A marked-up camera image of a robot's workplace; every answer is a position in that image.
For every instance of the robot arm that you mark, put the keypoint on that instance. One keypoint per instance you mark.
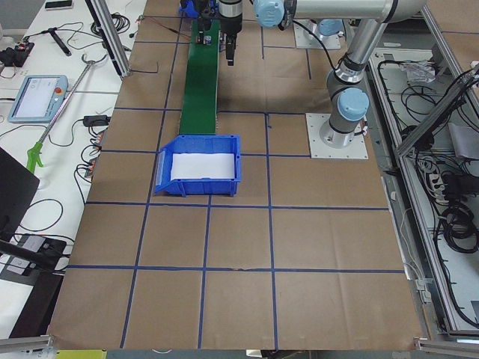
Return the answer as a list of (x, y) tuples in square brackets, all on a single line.
[(349, 102), (229, 14)]

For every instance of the right blue bin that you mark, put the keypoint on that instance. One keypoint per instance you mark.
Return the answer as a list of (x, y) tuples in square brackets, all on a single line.
[(187, 8)]

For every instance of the blue bin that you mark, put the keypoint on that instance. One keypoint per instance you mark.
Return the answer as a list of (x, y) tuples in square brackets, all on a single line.
[(187, 8), (198, 144)]

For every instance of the green conveyor belt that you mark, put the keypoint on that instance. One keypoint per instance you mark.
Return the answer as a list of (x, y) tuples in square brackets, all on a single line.
[(198, 115)]

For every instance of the white foam left bin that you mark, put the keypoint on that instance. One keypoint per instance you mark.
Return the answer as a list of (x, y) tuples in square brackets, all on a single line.
[(196, 166)]

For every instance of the left blue bin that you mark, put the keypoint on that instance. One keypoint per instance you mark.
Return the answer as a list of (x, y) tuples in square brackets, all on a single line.
[(198, 144)]

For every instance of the black power adapter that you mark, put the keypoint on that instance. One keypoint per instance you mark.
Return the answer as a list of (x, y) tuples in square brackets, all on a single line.
[(96, 120)]

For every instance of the teach pendant tablet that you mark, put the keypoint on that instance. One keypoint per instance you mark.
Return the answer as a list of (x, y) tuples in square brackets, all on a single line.
[(39, 98)]

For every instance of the green handled grabber tool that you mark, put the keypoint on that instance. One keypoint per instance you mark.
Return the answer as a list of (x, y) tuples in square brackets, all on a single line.
[(34, 153)]

